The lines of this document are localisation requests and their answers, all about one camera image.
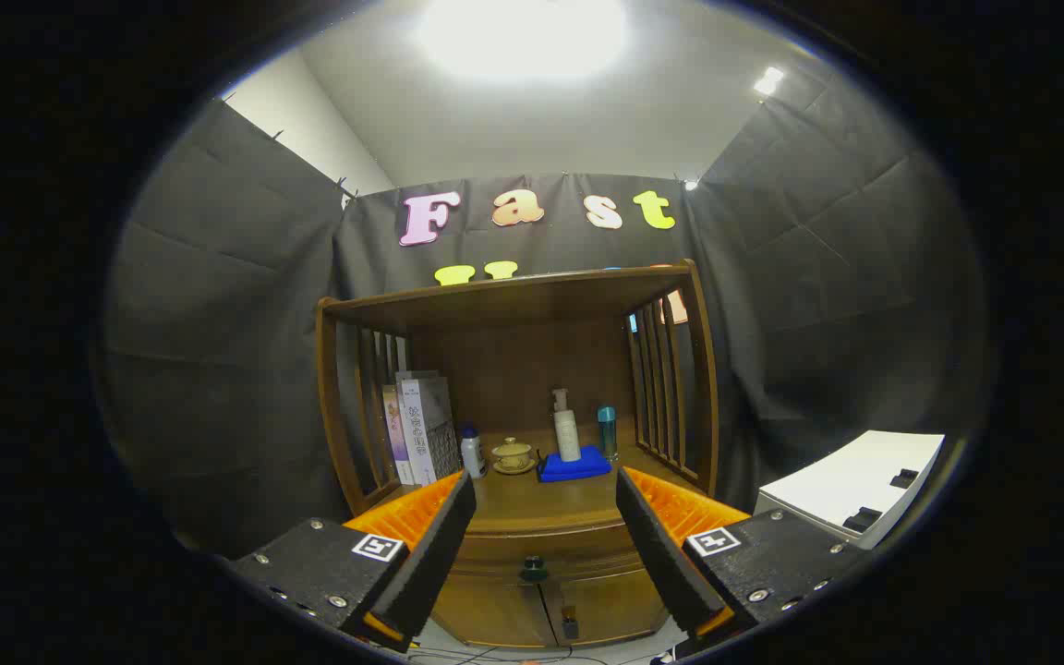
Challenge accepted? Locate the white pump bottle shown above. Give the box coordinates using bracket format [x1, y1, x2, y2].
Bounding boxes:
[551, 388, 582, 463]

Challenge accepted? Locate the thick white patterned book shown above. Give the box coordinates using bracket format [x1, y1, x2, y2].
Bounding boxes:
[398, 372, 461, 486]

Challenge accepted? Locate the white bottle blue cap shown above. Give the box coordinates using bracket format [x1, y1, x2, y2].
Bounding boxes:
[460, 425, 487, 479]

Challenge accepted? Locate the brown wooden drawer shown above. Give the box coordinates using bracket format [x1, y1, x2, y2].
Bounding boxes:
[447, 528, 653, 585]

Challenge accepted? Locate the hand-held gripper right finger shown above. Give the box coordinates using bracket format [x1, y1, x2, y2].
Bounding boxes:
[615, 466, 870, 659]

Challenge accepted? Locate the yellow lidded teacup with saucer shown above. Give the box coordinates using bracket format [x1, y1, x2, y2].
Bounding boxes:
[491, 437, 538, 476]

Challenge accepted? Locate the brown wooden cabinet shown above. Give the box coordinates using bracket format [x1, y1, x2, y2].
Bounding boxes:
[315, 260, 720, 649]

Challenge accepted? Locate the black backdrop cloth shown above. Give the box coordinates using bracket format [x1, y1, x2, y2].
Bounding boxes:
[103, 69, 990, 555]

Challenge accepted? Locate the wooden countertop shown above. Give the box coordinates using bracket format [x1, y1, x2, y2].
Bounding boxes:
[361, 427, 713, 537]

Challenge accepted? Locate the thin purple white book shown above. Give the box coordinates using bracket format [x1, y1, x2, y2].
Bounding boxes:
[381, 384, 416, 487]

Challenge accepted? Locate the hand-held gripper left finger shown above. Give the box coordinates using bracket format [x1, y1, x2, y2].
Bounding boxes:
[232, 469, 478, 652]

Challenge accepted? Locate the blue folded cloth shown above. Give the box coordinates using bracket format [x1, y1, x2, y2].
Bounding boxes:
[537, 445, 613, 484]

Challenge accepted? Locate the large ceiling light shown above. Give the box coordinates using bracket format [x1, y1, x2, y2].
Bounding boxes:
[417, 0, 630, 82]

